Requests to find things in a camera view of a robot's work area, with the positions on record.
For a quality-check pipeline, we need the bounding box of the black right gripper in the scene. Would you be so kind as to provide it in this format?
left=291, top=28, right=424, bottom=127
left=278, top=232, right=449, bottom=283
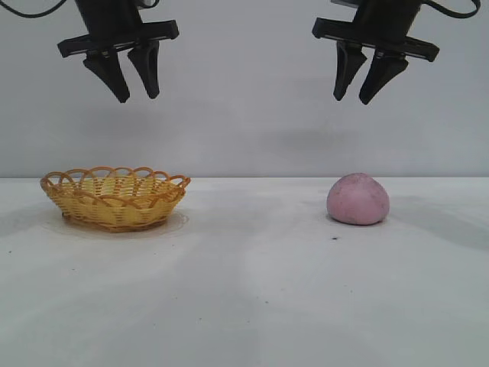
left=311, top=0, right=441, bottom=106

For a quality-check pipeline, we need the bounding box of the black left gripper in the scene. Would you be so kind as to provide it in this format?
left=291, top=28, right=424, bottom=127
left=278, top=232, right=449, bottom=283
left=57, top=0, right=180, bottom=104

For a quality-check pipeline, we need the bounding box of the pink peach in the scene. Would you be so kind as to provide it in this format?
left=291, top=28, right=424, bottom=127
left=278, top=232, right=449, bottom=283
left=326, top=172, right=391, bottom=227

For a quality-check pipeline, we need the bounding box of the yellow woven wicker basket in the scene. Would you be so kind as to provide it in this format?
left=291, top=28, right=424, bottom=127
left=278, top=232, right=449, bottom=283
left=40, top=165, right=192, bottom=234

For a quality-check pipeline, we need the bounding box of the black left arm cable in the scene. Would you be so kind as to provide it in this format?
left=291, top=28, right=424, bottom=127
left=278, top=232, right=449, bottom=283
left=0, top=0, right=83, bottom=18

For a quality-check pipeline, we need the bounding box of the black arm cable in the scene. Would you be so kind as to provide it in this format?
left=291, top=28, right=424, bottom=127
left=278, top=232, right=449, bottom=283
left=419, top=0, right=481, bottom=19
left=0, top=0, right=83, bottom=18

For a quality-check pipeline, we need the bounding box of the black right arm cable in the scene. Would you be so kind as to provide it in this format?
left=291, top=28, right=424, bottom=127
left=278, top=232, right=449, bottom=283
left=419, top=0, right=481, bottom=19

